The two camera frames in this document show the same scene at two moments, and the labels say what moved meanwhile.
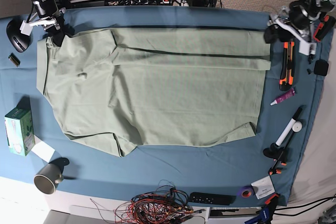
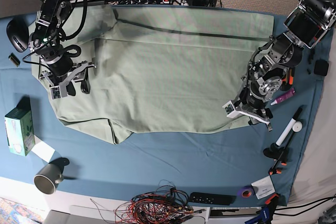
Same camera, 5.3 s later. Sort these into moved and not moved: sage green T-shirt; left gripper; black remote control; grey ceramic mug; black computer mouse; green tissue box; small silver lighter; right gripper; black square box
Moved: right gripper; left gripper; sage green T-shirt
Not moved: grey ceramic mug; black computer mouse; small silver lighter; green tissue box; black remote control; black square box
